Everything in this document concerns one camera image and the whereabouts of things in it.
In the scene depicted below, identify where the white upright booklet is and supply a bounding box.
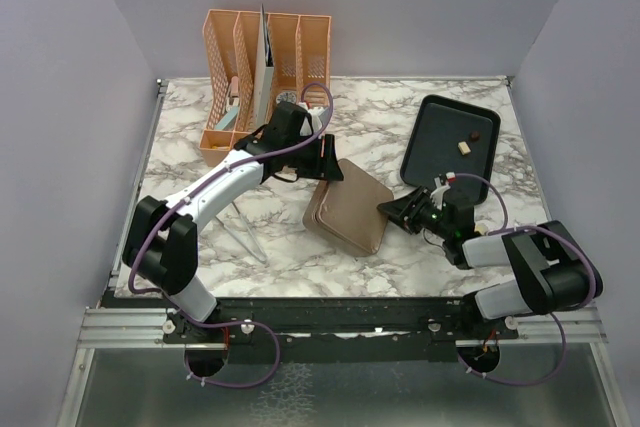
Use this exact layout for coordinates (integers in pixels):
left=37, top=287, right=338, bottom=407
left=253, top=5, right=274, bottom=127

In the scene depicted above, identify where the pink stapler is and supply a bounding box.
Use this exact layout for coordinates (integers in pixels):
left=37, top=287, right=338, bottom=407
left=227, top=76, right=240, bottom=110

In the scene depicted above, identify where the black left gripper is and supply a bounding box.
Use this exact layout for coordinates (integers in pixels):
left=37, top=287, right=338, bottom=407
left=286, top=133, right=345, bottom=182

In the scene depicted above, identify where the cream square chocolate piece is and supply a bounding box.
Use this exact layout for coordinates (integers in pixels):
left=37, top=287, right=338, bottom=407
left=458, top=141, right=471, bottom=156

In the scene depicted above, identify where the small round patterned jar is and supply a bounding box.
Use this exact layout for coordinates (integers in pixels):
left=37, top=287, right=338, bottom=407
left=276, top=90, right=298, bottom=104

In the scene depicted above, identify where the black plastic tray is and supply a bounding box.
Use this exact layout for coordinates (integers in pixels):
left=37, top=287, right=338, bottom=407
left=400, top=95, right=501, bottom=187

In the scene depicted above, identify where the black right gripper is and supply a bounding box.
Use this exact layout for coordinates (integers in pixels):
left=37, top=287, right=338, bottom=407
left=378, top=185, right=452, bottom=240

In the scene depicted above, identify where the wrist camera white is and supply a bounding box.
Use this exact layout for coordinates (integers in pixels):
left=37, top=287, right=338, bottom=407
left=299, top=102, right=331, bottom=136
left=430, top=172, right=456, bottom=209

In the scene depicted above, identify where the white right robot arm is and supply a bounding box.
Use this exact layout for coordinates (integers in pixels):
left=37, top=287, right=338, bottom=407
left=378, top=186, right=603, bottom=338

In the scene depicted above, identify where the rose gold tin lid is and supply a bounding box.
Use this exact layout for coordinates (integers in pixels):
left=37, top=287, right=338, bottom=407
left=312, top=157, right=395, bottom=253

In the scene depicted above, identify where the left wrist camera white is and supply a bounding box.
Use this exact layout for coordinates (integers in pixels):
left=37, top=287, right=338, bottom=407
left=299, top=102, right=331, bottom=136

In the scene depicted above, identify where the tan stick on table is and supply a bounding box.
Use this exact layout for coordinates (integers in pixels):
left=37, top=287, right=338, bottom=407
left=475, top=224, right=488, bottom=235

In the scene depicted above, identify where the peach plastic desk organizer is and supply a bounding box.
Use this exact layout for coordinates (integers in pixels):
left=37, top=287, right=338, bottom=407
left=199, top=9, right=332, bottom=167

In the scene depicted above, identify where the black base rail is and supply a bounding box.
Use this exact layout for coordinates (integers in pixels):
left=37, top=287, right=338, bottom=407
left=99, top=296, right=521, bottom=366

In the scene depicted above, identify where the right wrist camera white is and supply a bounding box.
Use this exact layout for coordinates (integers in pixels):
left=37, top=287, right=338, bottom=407
left=430, top=172, right=456, bottom=209

